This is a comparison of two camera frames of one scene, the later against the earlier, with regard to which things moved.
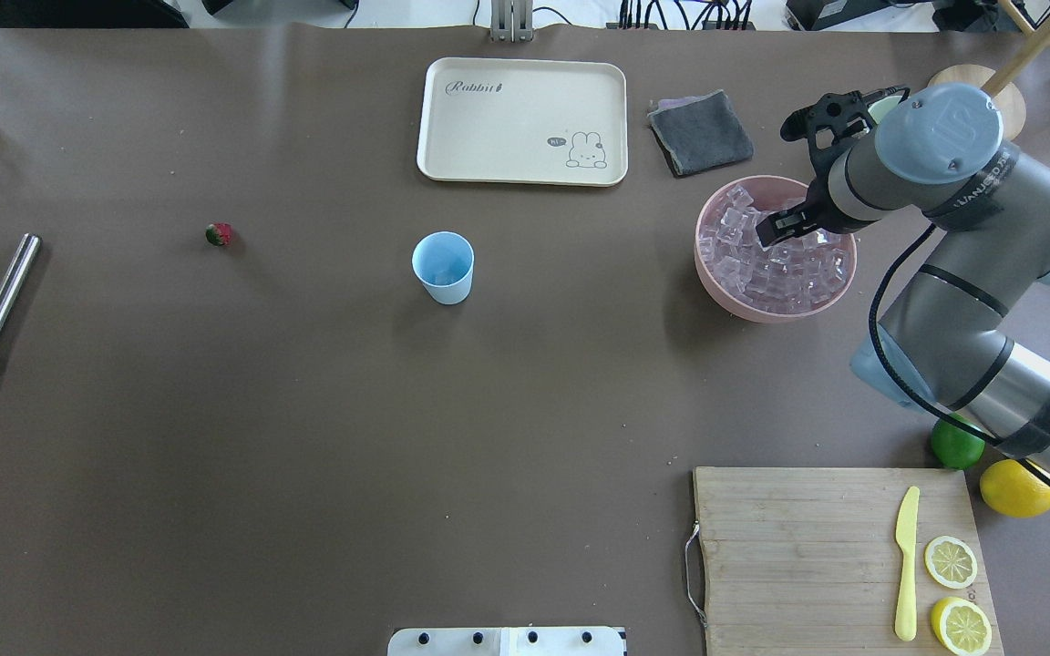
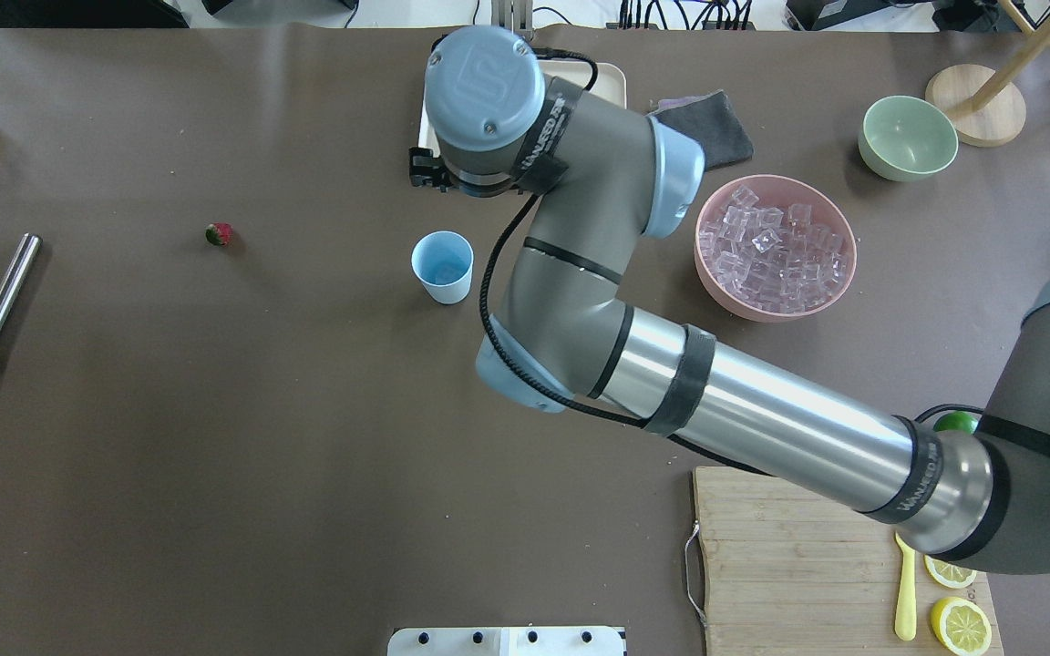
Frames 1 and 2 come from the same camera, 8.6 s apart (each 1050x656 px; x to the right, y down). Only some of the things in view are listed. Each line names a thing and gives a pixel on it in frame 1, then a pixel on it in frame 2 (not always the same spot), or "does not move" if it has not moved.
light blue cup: [443, 262] does not move
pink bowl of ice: [787, 281] does not move
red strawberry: [220, 233] does not move
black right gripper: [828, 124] -> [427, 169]
